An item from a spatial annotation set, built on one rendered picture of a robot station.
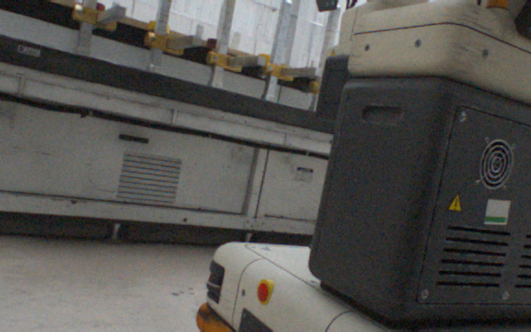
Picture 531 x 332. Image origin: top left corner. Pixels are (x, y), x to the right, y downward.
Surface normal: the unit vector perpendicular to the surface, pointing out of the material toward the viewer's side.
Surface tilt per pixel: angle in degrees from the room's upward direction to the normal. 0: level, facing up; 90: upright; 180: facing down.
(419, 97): 90
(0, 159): 90
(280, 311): 90
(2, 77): 90
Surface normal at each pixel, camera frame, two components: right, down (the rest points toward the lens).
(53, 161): 0.50, 0.19
